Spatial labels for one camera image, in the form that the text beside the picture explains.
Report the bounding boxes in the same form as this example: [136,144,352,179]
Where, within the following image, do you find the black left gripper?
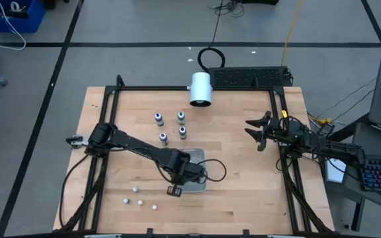
[166,163,208,198]

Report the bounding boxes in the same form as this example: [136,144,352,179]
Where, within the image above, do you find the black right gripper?
[244,110,282,153]

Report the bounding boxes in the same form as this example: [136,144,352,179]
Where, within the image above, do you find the grey metal tray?
[177,147,208,194]

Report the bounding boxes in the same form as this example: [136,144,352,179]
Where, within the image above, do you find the yellow plug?
[311,116,333,126]

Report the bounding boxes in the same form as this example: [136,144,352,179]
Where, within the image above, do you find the black power adapter box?
[317,122,336,138]

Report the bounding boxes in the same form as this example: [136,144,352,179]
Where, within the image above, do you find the white printed paper sheet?
[325,157,347,184]

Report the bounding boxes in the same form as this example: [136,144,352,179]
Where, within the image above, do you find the black diagonal desk brace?
[322,112,372,148]

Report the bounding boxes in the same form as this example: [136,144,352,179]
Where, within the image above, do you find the black box edge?
[239,0,280,6]

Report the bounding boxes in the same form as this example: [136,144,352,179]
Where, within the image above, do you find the black desk leg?
[351,197,366,232]

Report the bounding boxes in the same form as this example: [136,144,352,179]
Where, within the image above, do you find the black floor object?
[43,0,71,10]

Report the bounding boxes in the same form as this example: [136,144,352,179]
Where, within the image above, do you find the large blue plastic bin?
[0,0,47,34]

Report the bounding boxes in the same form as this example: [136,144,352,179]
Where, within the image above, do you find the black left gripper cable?
[195,158,228,183]

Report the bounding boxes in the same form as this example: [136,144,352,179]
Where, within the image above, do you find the white cylindrical camera housing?
[189,71,214,108]

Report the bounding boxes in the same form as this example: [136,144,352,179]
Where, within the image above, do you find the black aluminium table frame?
[53,74,336,236]

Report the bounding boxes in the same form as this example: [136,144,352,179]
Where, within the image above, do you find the black coiled floor cable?
[197,0,226,72]

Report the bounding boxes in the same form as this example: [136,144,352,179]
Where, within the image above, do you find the yellow floor cable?
[280,0,306,67]

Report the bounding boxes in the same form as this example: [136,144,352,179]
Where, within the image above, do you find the tangled black cables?
[212,0,245,18]

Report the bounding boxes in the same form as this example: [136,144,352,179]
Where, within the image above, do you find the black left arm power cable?
[59,153,92,229]

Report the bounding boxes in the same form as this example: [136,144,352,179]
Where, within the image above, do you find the white floor cable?
[0,0,28,51]

